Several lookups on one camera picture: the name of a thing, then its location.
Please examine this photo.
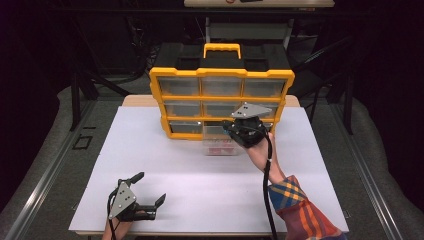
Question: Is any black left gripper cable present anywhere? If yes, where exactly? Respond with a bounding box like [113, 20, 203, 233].
[106, 189, 118, 240]

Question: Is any grid of clear closed bins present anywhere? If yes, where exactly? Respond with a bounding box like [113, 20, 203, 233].
[157, 77, 288, 136]

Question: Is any person's right hand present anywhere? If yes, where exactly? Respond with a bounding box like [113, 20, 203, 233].
[245, 132, 280, 175]

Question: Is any white table cover sheet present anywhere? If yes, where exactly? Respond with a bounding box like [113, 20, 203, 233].
[68, 105, 350, 234]

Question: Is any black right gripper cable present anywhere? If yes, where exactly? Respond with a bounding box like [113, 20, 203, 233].
[261, 131, 280, 240]

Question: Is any clear plastic organizer drawer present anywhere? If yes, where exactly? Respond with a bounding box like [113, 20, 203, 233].
[201, 121, 240, 157]

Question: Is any person's left hand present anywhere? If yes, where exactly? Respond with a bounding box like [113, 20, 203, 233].
[102, 210, 147, 240]

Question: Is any wooden table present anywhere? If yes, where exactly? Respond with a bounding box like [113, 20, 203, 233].
[68, 94, 350, 237]

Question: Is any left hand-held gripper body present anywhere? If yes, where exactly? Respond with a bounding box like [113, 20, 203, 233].
[107, 179, 158, 223]

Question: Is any metal floor rail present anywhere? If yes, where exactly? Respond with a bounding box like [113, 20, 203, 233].
[328, 102, 405, 240]
[4, 99, 98, 240]

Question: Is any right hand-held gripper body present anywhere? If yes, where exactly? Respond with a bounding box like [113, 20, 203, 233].
[229, 102, 273, 149]

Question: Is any black metal stand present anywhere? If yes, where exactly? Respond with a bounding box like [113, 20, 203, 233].
[293, 34, 355, 136]
[68, 19, 133, 132]

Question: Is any light background table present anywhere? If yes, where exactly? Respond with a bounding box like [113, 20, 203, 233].
[183, 0, 335, 49]

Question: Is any yellow black drawer organizer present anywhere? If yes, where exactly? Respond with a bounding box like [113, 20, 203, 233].
[148, 42, 296, 143]

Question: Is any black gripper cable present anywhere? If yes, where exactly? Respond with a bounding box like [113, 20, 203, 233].
[106, 189, 118, 240]
[261, 131, 280, 240]

